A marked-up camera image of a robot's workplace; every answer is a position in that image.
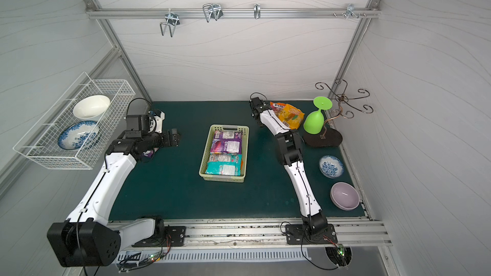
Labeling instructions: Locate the orange fruits candy bag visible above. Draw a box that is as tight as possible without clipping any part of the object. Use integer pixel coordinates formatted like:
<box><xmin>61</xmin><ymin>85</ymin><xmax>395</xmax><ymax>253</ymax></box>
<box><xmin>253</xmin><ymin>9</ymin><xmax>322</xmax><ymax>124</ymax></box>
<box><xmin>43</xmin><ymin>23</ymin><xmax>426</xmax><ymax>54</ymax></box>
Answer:
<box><xmin>270</xmin><ymin>102</ymin><xmax>286</xmax><ymax>113</ymax></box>

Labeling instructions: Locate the purple Fox's berries candy bag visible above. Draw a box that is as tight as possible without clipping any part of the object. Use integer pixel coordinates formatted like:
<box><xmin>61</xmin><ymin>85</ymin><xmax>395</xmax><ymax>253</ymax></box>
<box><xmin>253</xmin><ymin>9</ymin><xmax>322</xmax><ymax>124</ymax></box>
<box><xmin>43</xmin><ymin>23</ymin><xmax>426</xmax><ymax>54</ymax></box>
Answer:
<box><xmin>142</xmin><ymin>149</ymin><xmax>155</xmax><ymax>159</ymax></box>

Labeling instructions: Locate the yellow orange candy bag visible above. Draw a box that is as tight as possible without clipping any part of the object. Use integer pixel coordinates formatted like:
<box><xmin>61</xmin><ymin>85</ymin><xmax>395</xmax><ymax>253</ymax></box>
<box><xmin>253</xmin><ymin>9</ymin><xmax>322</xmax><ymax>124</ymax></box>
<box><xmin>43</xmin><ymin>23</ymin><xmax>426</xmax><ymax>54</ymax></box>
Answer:
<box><xmin>278</xmin><ymin>103</ymin><xmax>304</xmax><ymax>129</ymax></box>

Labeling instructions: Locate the purple candy bag back side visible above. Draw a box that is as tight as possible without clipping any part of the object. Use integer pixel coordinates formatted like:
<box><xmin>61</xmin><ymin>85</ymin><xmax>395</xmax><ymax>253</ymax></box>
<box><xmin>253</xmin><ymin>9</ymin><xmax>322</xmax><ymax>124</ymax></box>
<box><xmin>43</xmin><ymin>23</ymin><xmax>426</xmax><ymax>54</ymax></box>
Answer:
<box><xmin>210</xmin><ymin>130</ymin><xmax>242</xmax><ymax>155</ymax></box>

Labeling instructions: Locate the teal mint candy bag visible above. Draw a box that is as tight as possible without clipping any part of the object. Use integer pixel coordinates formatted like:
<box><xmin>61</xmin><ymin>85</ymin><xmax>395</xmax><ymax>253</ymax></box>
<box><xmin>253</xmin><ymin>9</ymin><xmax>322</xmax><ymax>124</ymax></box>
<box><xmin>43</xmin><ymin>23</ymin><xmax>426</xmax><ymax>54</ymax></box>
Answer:
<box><xmin>205</xmin><ymin>153</ymin><xmax>242</xmax><ymax>176</ymax></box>

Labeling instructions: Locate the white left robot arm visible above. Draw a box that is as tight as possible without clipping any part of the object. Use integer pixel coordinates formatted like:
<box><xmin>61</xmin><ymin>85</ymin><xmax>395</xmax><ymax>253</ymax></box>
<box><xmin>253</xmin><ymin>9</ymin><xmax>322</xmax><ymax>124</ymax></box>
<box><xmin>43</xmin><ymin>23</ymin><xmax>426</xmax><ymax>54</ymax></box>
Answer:
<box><xmin>47</xmin><ymin>129</ymin><xmax>180</xmax><ymax>268</ymax></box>

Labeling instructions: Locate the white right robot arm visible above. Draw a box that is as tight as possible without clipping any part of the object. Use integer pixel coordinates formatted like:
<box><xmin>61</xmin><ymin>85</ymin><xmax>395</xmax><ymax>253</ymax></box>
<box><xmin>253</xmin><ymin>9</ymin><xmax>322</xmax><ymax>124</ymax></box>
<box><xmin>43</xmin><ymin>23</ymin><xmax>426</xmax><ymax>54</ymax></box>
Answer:
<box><xmin>249</xmin><ymin>97</ymin><xmax>328</xmax><ymax>239</ymax></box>

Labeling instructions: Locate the pale green perforated plastic basket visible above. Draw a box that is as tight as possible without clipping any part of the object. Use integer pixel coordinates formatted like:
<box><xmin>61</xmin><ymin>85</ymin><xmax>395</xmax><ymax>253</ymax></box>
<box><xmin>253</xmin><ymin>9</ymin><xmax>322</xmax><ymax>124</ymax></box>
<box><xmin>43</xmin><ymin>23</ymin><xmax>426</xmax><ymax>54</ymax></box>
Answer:
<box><xmin>199</xmin><ymin>125</ymin><xmax>249</xmax><ymax>183</ymax></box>

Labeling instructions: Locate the green plastic wine glass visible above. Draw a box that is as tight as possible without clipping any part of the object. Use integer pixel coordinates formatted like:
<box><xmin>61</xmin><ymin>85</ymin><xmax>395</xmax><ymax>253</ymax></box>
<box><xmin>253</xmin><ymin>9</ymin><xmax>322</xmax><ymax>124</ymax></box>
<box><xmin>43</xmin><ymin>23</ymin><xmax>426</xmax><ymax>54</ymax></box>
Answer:
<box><xmin>304</xmin><ymin>97</ymin><xmax>332</xmax><ymax>135</ymax></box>

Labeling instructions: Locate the metal glass holder stand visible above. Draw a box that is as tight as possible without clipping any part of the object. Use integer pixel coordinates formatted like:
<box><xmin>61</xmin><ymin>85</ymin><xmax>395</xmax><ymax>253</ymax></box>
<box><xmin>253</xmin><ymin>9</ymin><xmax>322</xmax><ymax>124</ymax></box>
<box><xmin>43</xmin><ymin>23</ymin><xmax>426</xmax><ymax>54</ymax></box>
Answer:
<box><xmin>303</xmin><ymin>79</ymin><xmax>374</xmax><ymax>148</ymax></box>

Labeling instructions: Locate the white ceramic bowl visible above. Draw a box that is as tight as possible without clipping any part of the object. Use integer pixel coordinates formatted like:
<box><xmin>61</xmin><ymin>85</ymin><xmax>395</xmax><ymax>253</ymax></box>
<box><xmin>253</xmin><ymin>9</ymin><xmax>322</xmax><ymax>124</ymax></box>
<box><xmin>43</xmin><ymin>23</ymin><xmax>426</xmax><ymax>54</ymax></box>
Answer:
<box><xmin>72</xmin><ymin>95</ymin><xmax>111</xmax><ymax>121</ymax></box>

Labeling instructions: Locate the blue patterned ceramic bowl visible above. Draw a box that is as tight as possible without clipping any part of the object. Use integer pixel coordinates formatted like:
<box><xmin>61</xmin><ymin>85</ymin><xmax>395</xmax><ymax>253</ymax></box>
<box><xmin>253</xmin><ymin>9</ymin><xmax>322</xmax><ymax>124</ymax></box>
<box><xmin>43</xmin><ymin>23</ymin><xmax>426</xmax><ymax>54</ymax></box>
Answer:
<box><xmin>58</xmin><ymin>121</ymin><xmax>100</xmax><ymax>150</ymax></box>

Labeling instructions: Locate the small blue patterned dish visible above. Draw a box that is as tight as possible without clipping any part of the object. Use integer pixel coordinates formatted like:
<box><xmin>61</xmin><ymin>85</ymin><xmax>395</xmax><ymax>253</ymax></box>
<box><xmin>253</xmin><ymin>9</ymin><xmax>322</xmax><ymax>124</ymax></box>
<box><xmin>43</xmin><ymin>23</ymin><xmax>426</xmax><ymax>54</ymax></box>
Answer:
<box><xmin>319</xmin><ymin>155</ymin><xmax>345</xmax><ymax>179</ymax></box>

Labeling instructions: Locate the small metal hook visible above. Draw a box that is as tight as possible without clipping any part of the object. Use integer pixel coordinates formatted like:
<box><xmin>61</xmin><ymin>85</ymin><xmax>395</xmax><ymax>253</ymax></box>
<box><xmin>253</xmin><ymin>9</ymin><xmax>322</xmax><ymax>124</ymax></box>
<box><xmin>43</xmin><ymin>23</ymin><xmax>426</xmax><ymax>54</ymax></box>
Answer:
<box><xmin>253</xmin><ymin>3</ymin><xmax>261</xmax><ymax>20</ymax></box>

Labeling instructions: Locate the metal hook centre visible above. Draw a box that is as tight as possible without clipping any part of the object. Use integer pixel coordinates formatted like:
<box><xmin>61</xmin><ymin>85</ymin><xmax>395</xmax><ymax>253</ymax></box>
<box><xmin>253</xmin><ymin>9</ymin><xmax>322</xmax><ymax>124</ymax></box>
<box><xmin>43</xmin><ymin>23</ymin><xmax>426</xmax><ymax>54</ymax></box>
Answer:
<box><xmin>202</xmin><ymin>3</ymin><xmax>223</xmax><ymax>22</ymax></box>

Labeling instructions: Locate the metal double hook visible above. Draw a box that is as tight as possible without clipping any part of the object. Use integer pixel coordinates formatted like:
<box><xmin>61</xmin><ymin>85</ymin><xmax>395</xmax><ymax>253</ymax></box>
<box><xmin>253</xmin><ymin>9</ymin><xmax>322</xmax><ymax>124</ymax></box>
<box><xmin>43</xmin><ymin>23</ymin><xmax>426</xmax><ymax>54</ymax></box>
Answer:
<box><xmin>160</xmin><ymin>10</ymin><xmax>180</xmax><ymax>38</ymax></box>

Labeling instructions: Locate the lilac bowl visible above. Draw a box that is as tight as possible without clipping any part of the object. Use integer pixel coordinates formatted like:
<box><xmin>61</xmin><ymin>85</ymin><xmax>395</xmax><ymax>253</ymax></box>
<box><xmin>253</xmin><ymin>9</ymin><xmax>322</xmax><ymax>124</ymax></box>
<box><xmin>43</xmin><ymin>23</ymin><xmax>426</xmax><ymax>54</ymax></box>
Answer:
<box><xmin>330</xmin><ymin>182</ymin><xmax>360</xmax><ymax>211</ymax></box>

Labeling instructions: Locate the metal hook right end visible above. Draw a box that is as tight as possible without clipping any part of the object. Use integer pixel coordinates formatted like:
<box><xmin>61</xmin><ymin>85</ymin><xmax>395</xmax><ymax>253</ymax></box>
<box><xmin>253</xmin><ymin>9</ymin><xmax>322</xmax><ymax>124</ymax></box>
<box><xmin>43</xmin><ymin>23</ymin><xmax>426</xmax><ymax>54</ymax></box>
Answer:
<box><xmin>332</xmin><ymin>4</ymin><xmax>366</xmax><ymax>19</ymax></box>

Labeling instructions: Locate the white wire wall basket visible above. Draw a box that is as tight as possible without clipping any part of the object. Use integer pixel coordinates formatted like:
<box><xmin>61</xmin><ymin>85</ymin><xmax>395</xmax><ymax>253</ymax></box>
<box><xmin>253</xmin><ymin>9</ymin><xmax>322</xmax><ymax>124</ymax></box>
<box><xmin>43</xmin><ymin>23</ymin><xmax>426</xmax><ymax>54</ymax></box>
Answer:
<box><xmin>13</xmin><ymin>73</ymin><xmax>135</xmax><ymax>170</ymax></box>

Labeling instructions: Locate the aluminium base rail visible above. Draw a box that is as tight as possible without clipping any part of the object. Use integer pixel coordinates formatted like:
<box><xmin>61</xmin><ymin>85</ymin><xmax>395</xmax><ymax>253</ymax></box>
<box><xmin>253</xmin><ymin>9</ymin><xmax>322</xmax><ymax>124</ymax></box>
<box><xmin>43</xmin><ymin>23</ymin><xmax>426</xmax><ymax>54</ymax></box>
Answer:
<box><xmin>164</xmin><ymin>217</ymin><xmax>392</xmax><ymax>249</ymax></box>

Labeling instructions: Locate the aluminium top rail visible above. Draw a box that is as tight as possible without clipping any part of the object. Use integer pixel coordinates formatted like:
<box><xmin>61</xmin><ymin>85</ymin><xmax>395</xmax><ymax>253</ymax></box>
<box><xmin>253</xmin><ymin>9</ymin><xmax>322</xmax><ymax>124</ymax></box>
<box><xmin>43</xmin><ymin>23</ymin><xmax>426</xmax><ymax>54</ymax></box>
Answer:
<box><xmin>86</xmin><ymin>6</ymin><xmax>382</xmax><ymax>20</ymax></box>

